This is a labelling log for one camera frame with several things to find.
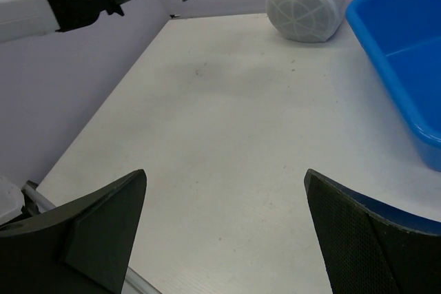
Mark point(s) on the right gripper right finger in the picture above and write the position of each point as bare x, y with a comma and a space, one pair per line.
369, 246

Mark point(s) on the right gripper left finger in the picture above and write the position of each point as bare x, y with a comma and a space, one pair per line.
83, 246

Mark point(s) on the blue plastic bin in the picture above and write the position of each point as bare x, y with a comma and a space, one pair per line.
402, 40

